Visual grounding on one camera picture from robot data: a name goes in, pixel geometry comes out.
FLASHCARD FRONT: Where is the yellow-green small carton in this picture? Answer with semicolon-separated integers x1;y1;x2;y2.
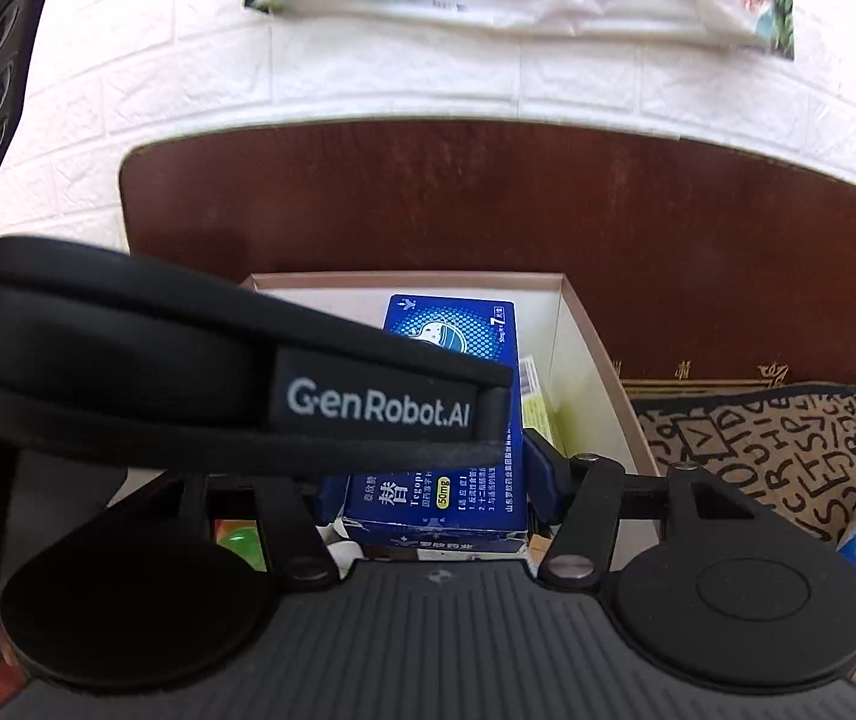
516;358;553;432

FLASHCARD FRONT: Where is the pinkish cardboard box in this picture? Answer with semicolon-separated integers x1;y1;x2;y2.
237;272;662;563

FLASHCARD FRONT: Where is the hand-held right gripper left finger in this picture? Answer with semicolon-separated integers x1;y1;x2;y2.
101;471;340;590

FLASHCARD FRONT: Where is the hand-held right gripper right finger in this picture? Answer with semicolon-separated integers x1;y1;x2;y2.
522;427;761;589

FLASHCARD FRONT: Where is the brown wooden desktop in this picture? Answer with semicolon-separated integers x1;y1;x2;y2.
119;120;856;392

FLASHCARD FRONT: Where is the blue medicine box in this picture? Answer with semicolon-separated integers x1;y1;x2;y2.
317;294;531;553

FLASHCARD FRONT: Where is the green plastic object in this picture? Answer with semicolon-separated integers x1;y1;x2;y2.
214;521;260;575

